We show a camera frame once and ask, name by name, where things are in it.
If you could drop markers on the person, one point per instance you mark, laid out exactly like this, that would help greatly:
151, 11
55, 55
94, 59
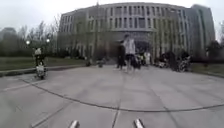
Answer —
120, 56
38, 55
147, 58
129, 50

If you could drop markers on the grey stone slab pavement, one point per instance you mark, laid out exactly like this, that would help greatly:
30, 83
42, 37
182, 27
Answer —
100, 90

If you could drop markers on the curved grey building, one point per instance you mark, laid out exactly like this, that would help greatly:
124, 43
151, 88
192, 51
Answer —
150, 23

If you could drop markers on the row of parked bicycles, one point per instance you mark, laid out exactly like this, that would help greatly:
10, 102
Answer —
173, 61

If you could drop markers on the robot's own part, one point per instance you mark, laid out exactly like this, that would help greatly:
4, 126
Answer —
138, 123
74, 124

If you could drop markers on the scooter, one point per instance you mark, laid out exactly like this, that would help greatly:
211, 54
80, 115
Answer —
40, 70

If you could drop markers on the row of trees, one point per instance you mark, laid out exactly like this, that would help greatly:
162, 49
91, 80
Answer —
36, 41

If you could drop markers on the stone kerb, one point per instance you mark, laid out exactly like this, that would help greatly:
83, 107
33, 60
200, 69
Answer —
20, 71

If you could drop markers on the grass lawn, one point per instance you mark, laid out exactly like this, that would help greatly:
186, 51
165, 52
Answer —
16, 62

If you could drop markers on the grass verge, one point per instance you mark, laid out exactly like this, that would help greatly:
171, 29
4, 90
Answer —
208, 68

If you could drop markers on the dark tree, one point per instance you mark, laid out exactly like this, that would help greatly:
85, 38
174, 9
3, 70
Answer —
214, 50

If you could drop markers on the distant grey building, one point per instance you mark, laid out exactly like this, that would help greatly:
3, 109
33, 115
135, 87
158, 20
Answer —
7, 33

